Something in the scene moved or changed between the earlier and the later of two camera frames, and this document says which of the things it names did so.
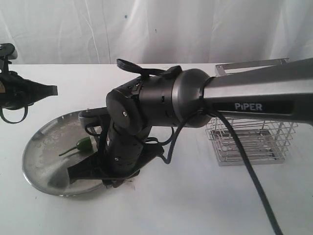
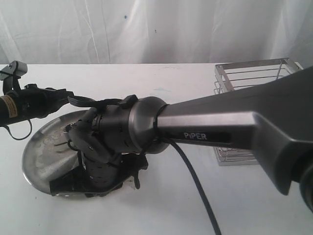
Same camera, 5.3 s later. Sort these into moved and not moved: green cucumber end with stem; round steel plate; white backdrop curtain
Moved: green cucumber end with stem
Not moved: white backdrop curtain; round steel plate
